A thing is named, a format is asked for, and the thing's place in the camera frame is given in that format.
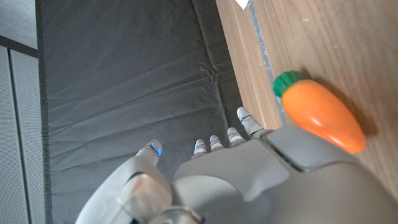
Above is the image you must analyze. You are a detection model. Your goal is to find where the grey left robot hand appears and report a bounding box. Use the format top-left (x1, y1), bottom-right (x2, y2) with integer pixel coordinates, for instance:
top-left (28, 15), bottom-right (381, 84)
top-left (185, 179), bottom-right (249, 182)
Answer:
top-left (74, 106), bottom-right (398, 224)

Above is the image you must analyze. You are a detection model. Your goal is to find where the orange toy carrot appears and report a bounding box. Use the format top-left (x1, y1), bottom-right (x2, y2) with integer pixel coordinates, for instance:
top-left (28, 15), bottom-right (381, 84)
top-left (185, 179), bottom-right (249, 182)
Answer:
top-left (272, 70), bottom-right (367, 155)

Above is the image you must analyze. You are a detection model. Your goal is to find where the black backdrop curtain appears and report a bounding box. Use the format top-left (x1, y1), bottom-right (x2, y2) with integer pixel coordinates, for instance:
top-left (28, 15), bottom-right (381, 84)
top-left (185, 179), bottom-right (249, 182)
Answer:
top-left (34, 0), bottom-right (249, 224)

